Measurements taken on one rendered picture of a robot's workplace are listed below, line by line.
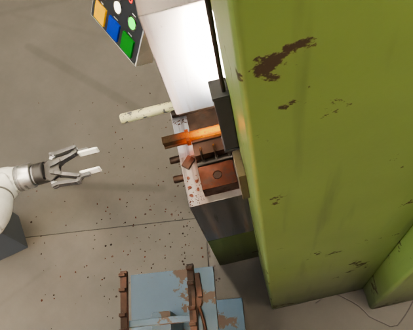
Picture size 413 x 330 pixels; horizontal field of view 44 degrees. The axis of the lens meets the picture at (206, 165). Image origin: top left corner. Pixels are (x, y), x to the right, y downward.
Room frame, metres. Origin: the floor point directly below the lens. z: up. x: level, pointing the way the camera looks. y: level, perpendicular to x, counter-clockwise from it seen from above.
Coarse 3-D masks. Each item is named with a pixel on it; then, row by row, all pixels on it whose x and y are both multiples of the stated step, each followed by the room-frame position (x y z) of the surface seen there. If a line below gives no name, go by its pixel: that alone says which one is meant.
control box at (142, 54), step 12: (108, 0) 1.45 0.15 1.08; (120, 0) 1.40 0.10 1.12; (132, 0) 1.33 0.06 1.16; (108, 12) 1.44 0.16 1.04; (120, 12) 1.37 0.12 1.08; (132, 12) 1.32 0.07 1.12; (120, 24) 1.36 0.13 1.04; (120, 36) 1.34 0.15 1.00; (132, 36) 1.28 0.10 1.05; (144, 36) 1.24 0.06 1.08; (120, 48) 1.32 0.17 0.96; (144, 48) 1.23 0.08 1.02; (132, 60) 1.23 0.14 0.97; (144, 60) 1.23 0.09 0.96
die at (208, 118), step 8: (200, 112) 0.92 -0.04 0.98; (208, 112) 0.90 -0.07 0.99; (192, 120) 0.89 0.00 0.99; (200, 120) 0.88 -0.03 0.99; (208, 120) 0.87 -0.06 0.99; (216, 120) 0.86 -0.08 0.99; (192, 128) 0.86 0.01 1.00; (200, 128) 0.85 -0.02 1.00; (208, 136) 0.81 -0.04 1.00; (216, 136) 0.80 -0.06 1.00; (192, 144) 0.80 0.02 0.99; (200, 144) 0.79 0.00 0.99; (208, 144) 0.78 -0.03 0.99; (216, 144) 0.77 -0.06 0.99; (208, 152) 0.75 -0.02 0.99; (216, 152) 0.75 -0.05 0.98; (224, 152) 0.75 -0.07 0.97
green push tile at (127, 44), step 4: (124, 32) 1.32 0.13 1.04; (124, 36) 1.31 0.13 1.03; (128, 36) 1.29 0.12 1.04; (124, 40) 1.30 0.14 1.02; (128, 40) 1.28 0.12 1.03; (132, 40) 1.27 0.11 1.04; (120, 44) 1.31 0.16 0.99; (124, 44) 1.29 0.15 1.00; (128, 44) 1.27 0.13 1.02; (132, 44) 1.26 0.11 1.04; (124, 48) 1.29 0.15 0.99; (128, 48) 1.26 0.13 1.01; (132, 48) 1.25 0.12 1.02; (128, 52) 1.26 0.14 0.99; (132, 52) 1.25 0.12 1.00; (128, 56) 1.25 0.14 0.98
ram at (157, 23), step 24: (144, 0) 0.74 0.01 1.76; (168, 0) 0.72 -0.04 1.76; (192, 0) 0.70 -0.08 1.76; (144, 24) 0.71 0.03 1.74; (168, 24) 0.70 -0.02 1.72; (192, 24) 0.70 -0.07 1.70; (168, 48) 0.70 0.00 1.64; (192, 48) 0.70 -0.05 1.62; (168, 72) 0.70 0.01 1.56; (192, 72) 0.70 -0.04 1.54; (216, 72) 0.69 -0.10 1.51; (192, 96) 0.70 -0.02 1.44
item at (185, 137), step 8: (208, 128) 0.83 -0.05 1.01; (216, 128) 0.82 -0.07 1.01; (168, 136) 0.85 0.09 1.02; (176, 136) 0.84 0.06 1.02; (184, 136) 0.83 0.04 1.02; (192, 136) 0.82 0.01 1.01; (200, 136) 0.81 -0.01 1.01; (168, 144) 0.83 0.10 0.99; (176, 144) 0.83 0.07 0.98; (184, 144) 0.82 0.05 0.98
